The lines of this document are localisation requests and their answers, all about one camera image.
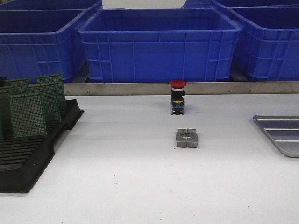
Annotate green perforated circuit board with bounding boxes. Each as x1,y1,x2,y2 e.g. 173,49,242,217
0,86,16,95
9,92,47,139
27,83,61,123
0,90,12,140
36,73,67,108
4,78,29,95

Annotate black slotted board rack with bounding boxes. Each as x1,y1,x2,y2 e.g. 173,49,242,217
0,99,84,193

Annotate silver metal tray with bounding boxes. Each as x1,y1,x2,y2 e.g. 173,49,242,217
253,115,299,158

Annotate red emergency stop button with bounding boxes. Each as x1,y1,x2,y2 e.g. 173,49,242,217
170,80,186,115

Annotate grey metal square nut block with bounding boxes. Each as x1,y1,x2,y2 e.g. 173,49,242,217
176,128,198,148

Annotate blue plastic bin centre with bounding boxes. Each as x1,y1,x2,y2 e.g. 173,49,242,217
79,9,241,83

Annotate blue plastic bin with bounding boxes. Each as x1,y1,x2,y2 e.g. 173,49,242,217
230,7,299,82
79,9,241,83
0,10,88,83

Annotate blue bin rear right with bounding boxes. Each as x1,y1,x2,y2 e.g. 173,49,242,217
182,0,299,9

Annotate blue plastic bin right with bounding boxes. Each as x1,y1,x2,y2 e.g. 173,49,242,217
230,7,299,82

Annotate blue plastic bin left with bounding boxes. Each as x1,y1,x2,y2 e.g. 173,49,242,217
0,10,88,83

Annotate blue bin rear left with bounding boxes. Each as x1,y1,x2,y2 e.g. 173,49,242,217
0,0,102,10

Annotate steel table edge rail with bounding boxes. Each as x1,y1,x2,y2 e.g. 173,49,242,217
64,81,299,96

